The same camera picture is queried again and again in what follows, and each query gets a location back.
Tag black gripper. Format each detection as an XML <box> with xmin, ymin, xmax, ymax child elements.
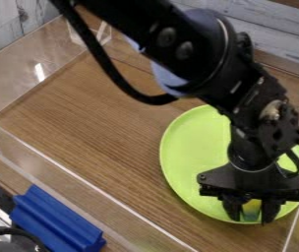
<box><xmin>196</xmin><ymin>162</ymin><xmax>299</xmax><ymax>224</ymax></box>

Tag yellow toy banana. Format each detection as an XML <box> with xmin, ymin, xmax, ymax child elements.
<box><xmin>243</xmin><ymin>199</ymin><xmax>262</xmax><ymax>223</ymax></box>

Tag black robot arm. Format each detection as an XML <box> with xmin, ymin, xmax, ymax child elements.
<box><xmin>49</xmin><ymin>0</ymin><xmax>299</xmax><ymax>223</ymax></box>

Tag green plastic plate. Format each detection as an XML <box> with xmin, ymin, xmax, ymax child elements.
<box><xmin>157</xmin><ymin>104</ymin><xmax>299</xmax><ymax>225</ymax></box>

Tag blue plastic clamp block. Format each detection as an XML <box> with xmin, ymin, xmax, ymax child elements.
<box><xmin>10</xmin><ymin>185</ymin><xmax>107</xmax><ymax>252</ymax></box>

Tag black cable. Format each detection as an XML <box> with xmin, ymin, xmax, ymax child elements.
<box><xmin>0</xmin><ymin>225</ymin><xmax>44</xmax><ymax>252</ymax></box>

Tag clear acrylic corner bracket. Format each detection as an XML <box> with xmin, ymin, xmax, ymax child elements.
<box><xmin>67</xmin><ymin>22</ymin><xmax>112</xmax><ymax>47</ymax></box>

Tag clear acrylic wall panels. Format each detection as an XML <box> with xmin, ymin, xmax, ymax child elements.
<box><xmin>0</xmin><ymin>18</ymin><xmax>299</xmax><ymax>252</ymax></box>

